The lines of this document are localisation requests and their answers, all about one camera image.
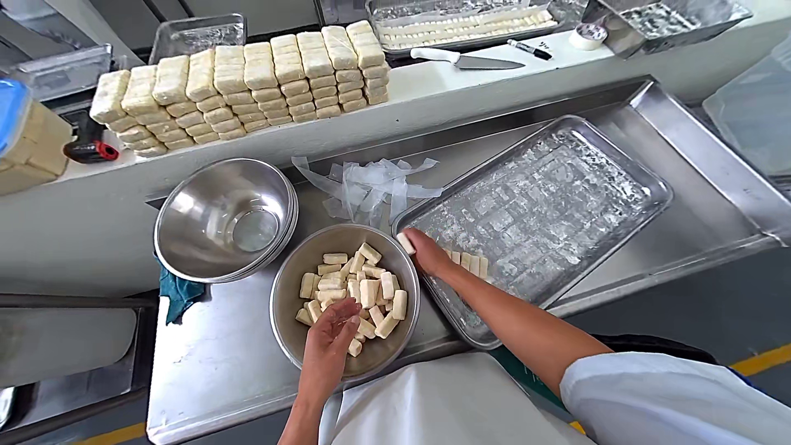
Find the person's left hand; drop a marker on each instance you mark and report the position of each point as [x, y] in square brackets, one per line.
[326, 349]

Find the person's right hand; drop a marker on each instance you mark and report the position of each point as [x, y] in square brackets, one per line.
[429, 252]

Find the person's right fingers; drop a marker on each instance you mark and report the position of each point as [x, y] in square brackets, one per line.
[413, 236]

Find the person's left fingers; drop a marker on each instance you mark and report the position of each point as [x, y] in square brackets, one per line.
[342, 309]

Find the person's left thumb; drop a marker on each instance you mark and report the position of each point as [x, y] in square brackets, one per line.
[348, 330]

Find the single white dough piece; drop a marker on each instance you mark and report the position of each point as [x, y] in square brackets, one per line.
[405, 243]

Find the person's left forearm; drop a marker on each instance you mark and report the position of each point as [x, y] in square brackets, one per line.
[304, 423]

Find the person's right forearm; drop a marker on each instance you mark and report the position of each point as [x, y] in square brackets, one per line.
[519, 315]

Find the pile of dough pieces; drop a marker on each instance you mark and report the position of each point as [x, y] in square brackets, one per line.
[369, 293]

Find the row of dough pieces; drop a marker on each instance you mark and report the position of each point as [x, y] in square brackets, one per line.
[465, 262]

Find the deep steel bowl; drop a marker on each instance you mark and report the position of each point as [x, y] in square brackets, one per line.
[290, 278]

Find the pile of translucent plastic strips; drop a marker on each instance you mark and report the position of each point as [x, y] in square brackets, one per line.
[371, 188]

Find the shiny steel bowl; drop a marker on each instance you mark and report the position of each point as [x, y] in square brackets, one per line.
[204, 216]
[293, 220]

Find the large floured metal tray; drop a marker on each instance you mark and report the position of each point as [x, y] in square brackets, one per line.
[525, 204]

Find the person's body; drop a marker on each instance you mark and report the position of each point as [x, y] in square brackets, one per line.
[442, 405]

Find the stainless steel table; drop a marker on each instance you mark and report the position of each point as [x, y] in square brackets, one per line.
[216, 358]

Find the teal cloth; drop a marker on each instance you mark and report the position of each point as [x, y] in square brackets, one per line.
[178, 293]

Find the dark green item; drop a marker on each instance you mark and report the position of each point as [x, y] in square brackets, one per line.
[531, 378]

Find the metal tray with plastic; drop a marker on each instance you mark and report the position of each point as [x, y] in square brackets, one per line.
[445, 44]

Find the rows of small dough pieces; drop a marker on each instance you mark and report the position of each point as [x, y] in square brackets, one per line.
[463, 28]

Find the black marker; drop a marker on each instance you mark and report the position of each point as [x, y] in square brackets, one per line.
[529, 49]

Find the stack of wrapped dough blocks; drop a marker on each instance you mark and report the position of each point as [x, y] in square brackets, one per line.
[259, 77]

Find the roll of white tape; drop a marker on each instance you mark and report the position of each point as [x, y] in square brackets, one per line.
[588, 37]

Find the black curved item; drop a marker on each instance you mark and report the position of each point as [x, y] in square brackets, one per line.
[655, 346]

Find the metal shelf unit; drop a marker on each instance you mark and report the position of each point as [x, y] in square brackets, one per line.
[62, 346]

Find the empty metal tray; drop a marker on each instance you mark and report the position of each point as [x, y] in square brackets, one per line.
[198, 37]

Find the black and red tool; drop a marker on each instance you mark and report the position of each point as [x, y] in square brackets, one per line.
[86, 145]

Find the deep rectangular metal pan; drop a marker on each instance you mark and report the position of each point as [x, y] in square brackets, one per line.
[667, 28]

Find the container with blue lid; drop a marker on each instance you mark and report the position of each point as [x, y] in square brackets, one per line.
[31, 142]

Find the large translucent plastic bin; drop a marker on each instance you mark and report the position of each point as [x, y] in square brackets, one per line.
[757, 117]

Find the clear plastic container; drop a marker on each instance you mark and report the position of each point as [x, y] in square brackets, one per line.
[62, 73]

